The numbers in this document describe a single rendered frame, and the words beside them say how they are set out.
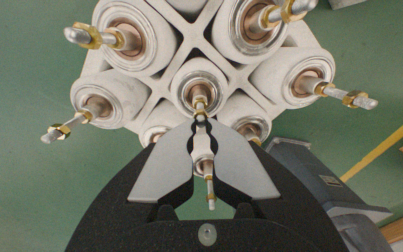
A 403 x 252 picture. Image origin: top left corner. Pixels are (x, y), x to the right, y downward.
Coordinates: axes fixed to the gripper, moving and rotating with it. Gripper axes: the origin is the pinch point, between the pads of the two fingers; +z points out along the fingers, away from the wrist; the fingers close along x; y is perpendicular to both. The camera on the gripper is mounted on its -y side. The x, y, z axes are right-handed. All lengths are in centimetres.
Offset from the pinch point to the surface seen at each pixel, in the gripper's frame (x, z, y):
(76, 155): -57, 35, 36
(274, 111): 17.6, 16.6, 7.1
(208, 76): 1.4, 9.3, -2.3
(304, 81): 15.6, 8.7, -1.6
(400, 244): 161, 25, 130
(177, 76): -3.3, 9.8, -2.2
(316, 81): 15.8, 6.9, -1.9
